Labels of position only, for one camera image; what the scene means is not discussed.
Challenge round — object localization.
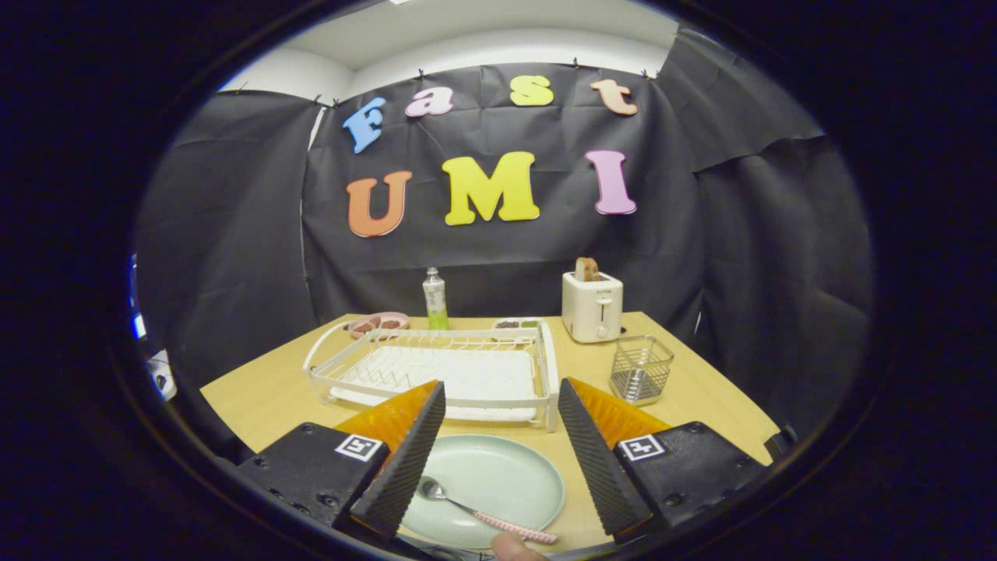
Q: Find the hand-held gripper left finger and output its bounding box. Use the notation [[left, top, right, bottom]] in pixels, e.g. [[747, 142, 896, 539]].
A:
[[237, 380, 448, 541]]

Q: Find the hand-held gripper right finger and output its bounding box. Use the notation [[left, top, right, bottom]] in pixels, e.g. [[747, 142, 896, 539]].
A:
[[557, 378, 769, 545]]

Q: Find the pale green plate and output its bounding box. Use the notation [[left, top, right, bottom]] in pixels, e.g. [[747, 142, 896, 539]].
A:
[[397, 434, 566, 551]]

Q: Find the metal wire basket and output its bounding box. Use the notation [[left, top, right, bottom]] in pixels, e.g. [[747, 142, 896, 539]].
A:
[[608, 335, 676, 408]]

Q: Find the spoon with pink checked handle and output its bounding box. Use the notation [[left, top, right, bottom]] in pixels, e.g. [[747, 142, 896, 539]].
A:
[[417, 476, 560, 545]]

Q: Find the white wire dish rack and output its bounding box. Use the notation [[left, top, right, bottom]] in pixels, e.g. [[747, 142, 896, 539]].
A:
[[302, 319, 562, 434]]

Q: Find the pink bowl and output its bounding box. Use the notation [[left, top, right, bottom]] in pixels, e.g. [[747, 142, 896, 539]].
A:
[[347, 311, 410, 340]]

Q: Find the cream toaster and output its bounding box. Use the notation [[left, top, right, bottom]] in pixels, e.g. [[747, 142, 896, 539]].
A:
[[561, 270, 625, 344]]

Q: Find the clear bottle with green liquid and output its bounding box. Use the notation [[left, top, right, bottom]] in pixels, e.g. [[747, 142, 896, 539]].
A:
[[421, 267, 450, 331]]

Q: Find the black chair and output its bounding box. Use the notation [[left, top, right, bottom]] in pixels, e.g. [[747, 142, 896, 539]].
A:
[[765, 426, 798, 463]]

